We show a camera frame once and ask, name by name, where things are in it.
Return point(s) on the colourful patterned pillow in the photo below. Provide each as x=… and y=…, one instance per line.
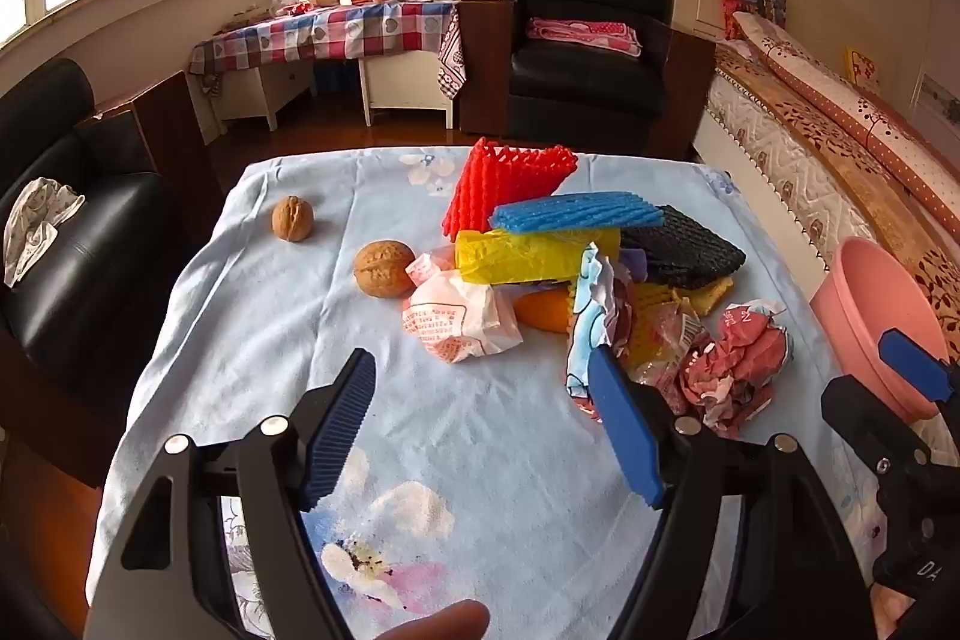
x=750, y=3

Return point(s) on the crumpled red wrapper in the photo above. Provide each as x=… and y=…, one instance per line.
x=739, y=355

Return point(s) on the checked tablecloth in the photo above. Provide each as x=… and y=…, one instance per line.
x=330, y=33

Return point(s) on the blue white wrapper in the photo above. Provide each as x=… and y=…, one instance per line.
x=596, y=302

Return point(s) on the white red paper wrapper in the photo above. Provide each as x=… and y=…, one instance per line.
x=457, y=317

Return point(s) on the black leather sofa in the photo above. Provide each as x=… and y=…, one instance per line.
x=67, y=310

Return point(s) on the pink folded blanket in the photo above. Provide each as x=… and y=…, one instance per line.
x=585, y=34

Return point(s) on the white wardrobe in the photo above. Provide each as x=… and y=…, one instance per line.
x=937, y=48

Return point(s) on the white patterned cloth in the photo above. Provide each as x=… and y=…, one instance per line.
x=34, y=220

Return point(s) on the blue foam net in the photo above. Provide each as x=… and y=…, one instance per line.
x=577, y=212

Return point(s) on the brown walnut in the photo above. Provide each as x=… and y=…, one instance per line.
x=382, y=265
x=291, y=218

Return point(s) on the yellow plastic bag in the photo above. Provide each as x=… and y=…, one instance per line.
x=525, y=254

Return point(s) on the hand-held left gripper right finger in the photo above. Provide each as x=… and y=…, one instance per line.
x=626, y=430

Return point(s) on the pink plastic bucket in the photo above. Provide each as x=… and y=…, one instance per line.
x=874, y=310

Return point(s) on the black leather armchair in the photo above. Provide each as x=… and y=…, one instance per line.
x=592, y=85

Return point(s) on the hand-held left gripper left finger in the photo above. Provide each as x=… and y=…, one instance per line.
x=341, y=430

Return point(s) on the black foam net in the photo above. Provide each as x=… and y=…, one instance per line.
x=682, y=246

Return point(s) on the light blue floral tablecloth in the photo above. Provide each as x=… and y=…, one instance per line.
x=262, y=347

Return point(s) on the clear red printed plastic packet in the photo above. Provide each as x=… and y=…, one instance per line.
x=671, y=347

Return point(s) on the dark wooden side table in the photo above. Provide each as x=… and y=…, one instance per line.
x=686, y=85
x=161, y=119
x=480, y=63

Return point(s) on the white bed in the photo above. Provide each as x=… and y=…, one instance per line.
x=780, y=175

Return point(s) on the white desk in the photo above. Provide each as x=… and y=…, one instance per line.
x=405, y=85

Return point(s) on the red foam net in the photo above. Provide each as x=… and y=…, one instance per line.
x=502, y=183

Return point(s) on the brown leaf pattern blanket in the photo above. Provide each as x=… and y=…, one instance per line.
x=825, y=138

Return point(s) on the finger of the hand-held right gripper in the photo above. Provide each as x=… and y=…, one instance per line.
x=870, y=419
x=911, y=366

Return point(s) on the pink dotted floral quilt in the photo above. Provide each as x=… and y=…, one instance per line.
x=847, y=100

